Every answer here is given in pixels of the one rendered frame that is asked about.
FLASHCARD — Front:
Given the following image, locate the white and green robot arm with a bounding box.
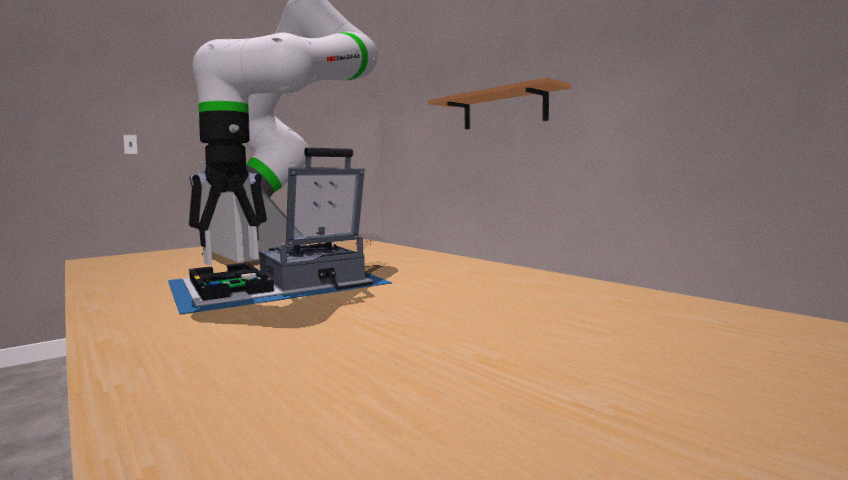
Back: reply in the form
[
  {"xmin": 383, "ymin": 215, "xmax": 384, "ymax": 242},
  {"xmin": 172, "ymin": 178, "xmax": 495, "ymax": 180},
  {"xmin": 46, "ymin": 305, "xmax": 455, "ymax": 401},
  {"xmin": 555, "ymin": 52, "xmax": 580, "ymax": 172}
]
[{"xmin": 192, "ymin": 0, "xmax": 378, "ymax": 197}]

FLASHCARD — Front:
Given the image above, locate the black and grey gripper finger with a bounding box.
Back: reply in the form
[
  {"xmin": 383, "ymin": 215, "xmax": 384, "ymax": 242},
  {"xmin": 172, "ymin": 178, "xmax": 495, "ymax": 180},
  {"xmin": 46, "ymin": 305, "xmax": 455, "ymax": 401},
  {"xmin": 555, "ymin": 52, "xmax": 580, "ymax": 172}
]
[
  {"xmin": 232, "ymin": 173, "xmax": 267, "ymax": 259},
  {"xmin": 189, "ymin": 173, "xmax": 227, "ymax": 265}
]

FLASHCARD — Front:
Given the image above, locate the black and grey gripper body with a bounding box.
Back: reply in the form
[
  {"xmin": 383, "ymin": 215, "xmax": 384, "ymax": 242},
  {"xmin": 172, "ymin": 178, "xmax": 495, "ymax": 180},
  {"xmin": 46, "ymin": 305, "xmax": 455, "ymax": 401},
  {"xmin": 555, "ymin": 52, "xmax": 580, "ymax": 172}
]
[{"xmin": 204, "ymin": 144, "xmax": 249, "ymax": 193}]

